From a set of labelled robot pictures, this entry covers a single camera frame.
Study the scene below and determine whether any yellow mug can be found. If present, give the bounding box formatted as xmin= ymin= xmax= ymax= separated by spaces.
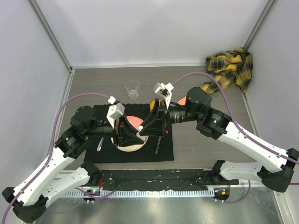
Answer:
xmin=149 ymin=98 xmax=161 ymax=112

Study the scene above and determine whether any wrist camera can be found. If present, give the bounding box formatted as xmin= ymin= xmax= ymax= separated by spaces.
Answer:
xmin=154 ymin=83 xmax=174 ymax=108
xmin=107 ymin=103 xmax=125 ymax=129

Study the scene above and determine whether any silver fork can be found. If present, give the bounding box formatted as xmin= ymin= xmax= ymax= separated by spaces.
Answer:
xmin=97 ymin=138 xmax=104 ymax=152

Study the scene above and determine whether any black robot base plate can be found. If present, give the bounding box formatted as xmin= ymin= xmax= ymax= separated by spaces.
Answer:
xmin=95 ymin=169 xmax=239 ymax=191

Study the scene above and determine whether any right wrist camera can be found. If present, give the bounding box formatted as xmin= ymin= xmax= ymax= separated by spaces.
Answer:
xmin=154 ymin=83 xmax=174 ymax=108

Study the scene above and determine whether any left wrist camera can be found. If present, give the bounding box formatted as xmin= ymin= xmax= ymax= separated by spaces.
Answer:
xmin=107 ymin=103 xmax=125 ymax=129

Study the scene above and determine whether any mannequin hand with painted nails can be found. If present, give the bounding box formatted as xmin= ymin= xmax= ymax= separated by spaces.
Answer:
xmin=177 ymin=97 xmax=186 ymax=105

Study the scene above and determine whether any pink and cream plate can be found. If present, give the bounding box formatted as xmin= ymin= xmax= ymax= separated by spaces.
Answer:
xmin=116 ymin=116 xmax=148 ymax=152

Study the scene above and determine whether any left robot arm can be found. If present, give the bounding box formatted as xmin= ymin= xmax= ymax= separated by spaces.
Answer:
xmin=2 ymin=103 xmax=147 ymax=224

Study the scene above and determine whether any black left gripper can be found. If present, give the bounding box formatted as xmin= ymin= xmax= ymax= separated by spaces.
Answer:
xmin=84 ymin=112 xmax=144 ymax=147

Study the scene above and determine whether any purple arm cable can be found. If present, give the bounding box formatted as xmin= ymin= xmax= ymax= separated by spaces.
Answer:
xmin=171 ymin=72 xmax=299 ymax=161
xmin=2 ymin=92 xmax=116 ymax=222

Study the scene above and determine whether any clear plastic cup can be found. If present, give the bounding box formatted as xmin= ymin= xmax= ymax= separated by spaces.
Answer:
xmin=125 ymin=80 xmax=140 ymax=99

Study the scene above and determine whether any black cloth placemat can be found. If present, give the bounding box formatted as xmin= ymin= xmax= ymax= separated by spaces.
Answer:
xmin=84 ymin=104 xmax=174 ymax=163

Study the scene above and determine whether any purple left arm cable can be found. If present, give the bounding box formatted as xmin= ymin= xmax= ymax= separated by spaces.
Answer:
xmin=2 ymin=92 xmax=116 ymax=222

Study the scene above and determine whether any silver table knife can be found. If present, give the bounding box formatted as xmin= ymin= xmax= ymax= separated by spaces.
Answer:
xmin=155 ymin=137 xmax=162 ymax=155

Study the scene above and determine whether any white slotted cable duct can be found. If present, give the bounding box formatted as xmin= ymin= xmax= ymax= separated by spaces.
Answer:
xmin=61 ymin=188 xmax=214 ymax=198

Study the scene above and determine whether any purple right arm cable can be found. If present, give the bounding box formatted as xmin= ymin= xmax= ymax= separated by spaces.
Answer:
xmin=171 ymin=72 xmax=299 ymax=161

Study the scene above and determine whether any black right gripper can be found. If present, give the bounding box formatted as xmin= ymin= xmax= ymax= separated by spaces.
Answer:
xmin=140 ymin=98 xmax=201 ymax=137

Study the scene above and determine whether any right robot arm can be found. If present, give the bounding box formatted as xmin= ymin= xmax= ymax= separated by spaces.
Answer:
xmin=137 ymin=83 xmax=299 ymax=193

